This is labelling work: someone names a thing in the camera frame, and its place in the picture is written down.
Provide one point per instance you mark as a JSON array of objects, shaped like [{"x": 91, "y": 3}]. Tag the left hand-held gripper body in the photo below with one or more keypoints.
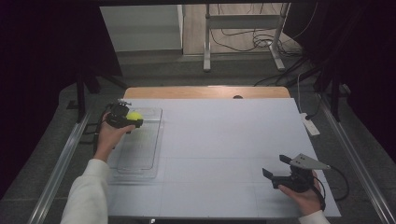
[{"x": 117, "y": 116}]

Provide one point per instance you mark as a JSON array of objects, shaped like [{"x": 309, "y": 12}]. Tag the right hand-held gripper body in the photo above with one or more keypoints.
[{"x": 297, "y": 181}]

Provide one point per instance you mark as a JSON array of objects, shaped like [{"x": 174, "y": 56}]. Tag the yellow tennis ball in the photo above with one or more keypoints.
[{"x": 134, "y": 115}]

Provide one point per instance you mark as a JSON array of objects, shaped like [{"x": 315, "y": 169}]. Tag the clear plastic container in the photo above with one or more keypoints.
[{"x": 141, "y": 149}]

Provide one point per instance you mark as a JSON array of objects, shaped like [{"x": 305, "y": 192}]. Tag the person's right hand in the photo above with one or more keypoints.
[{"x": 306, "y": 201}]

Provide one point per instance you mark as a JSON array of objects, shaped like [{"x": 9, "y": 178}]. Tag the person's left hand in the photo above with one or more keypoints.
[{"x": 107, "y": 140}]

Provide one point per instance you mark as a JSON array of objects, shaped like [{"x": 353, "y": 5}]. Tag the white power strip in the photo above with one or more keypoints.
[{"x": 310, "y": 126}]

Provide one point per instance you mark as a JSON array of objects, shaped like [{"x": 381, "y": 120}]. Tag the black metal stand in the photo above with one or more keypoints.
[
  {"x": 81, "y": 93},
  {"x": 334, "y": 93}
]

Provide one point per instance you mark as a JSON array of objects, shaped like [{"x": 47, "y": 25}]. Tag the wooden table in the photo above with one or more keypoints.
[{"x": 186, "y": 92}]

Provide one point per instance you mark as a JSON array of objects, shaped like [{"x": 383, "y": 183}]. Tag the white table board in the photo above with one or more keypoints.
[{"x": 218, "y": 140}]

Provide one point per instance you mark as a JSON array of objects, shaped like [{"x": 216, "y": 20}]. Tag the dark round table grommet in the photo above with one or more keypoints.
[{"x": 237, "y": 96}]

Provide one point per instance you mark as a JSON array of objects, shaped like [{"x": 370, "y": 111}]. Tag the dark curtain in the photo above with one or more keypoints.
[
  {"x": 37, "y": 77},
  {"x": 361, "y": 62}
]

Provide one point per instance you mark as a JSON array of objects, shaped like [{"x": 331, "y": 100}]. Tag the white cabinet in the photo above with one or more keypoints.
[{"x": 143, "y": 28}]

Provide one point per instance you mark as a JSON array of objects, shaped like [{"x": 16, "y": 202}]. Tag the black floor frame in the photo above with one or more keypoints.
[{"x": 88, "y": 137}]

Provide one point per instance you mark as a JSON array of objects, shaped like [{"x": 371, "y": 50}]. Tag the aluminium rail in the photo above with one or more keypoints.
[
  {"x": 358, "y": 161},
  {"x": 59, "y": 168}
]

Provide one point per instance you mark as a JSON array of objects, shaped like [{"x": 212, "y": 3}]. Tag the grey metal desk frame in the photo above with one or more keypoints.
[{"x": 243, "y": 21}]

